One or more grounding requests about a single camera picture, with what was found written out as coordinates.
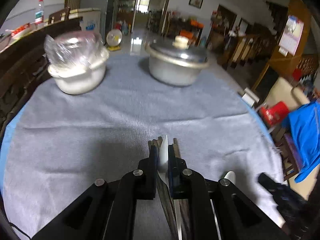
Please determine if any dark chopstick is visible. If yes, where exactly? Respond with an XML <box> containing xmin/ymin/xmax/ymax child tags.
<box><xmin>172</xmin><ymin>138</ymin><xmax>181</xmax><ymax>158</ymax></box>
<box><xmin>148</xmin><ymin>140</ymin><xmax>178</xmax><ymax>239</ymax></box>
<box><xmin>152</xmin><ymin>136</ymin><xmax>163</xmax><ymax>150</ymax></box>
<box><xmin>179</xmin><ymin>199</ymin><xmax>191</xmax><ymax>239</ymax></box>

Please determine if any white plastic spoon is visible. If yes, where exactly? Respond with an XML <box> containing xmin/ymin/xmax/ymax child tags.
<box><xmin>157</xmin><ymin>135</ymin><xmax>182</xmax><ymax>240</ymax></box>
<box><xmin>224</xmin><ymin>171</ymin><xmax>236</xmax><ymax>184</ymax></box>

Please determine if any blue jacket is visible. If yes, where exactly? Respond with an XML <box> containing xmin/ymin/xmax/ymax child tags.
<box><xmin>281</xmin><ymin>101</ymin><xmax>319</xmax><ymax>183</ymax></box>

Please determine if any grey table cloth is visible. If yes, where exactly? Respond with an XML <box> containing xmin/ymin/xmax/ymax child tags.
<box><xmin>2</xmin><ymin>54</ymin><xmax>284</xmax><ymax>239</ymax></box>

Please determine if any small white step stool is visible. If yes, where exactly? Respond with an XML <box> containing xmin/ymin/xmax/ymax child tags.
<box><xmin>238</xmin><ymin>87</ymin><xmax>260</xmax><ymax>108</ymax></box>

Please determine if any red child chair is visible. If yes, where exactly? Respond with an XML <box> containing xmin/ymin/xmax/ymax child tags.
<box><xmin>258</xmin><ymin>101</ymin><xmax>290</xmax><ymax>128</ymax></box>

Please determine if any aluminium pot with lid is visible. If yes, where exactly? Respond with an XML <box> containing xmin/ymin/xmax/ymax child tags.
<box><xmin>145</xmin><ymin>35</ymin><xmax>209</xmax><ymax>87</ymax></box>

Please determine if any cream armchair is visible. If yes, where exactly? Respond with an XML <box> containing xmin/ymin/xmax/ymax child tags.
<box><xmin>255</xmin><ymin>77</ymin><xmax>310</xmax><ymax>112</ymax></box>

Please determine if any white bowl with plastic bag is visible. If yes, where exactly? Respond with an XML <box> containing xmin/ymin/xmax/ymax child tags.
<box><xmin>44</xmin><ymin>30</ymin><xmax>110</xmax><ymax>95</ymax></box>

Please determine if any small white fan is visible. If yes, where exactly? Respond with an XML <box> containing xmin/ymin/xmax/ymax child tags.
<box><xmin>106</xmin><ymin>29</ymin><xmax>123</xmax><ymax>47</ymax></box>

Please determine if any dark wooden side table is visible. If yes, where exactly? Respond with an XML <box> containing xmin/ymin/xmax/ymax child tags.
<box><xmin>163</xmin><ymin>17</ymin><xmax>204</xmax><ymax>47</ymax></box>

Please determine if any dark carved wooden sideboard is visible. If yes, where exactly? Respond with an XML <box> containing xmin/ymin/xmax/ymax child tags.
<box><xmin>1</xmin><ymin>17</ymin><xmax>82</xmax><ymax>138</ymax></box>

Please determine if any white chest freezer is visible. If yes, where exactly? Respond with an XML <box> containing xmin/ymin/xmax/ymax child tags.
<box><xmin>69</xmin><ymin>8</ymin><xmax>101</xmax><ymax>34</ymax></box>

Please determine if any clear plastic water bottle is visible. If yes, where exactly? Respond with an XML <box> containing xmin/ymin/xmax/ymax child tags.
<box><xmin>35</xmin><ymin>0</ymin><xmax>44</xmax><ymax>26</ymax></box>

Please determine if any red patterned bowl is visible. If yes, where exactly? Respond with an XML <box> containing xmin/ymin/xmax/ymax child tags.
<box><xmin>11</xmin><ymin>23</ymin><xmax>32</xmax><ymax>40</ymax></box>

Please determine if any wall calendar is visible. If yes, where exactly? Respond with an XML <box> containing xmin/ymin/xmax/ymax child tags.
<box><xmin>279</xmin><ymin>15</ymin><xmax>304</xmax><ymax>56</ymax></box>

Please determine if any framed wall picture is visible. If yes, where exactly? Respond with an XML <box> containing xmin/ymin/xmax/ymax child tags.
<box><xmin>189</xmin><ymin>0</ymin><xmax>203</xmax><ymax>9</ymax></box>

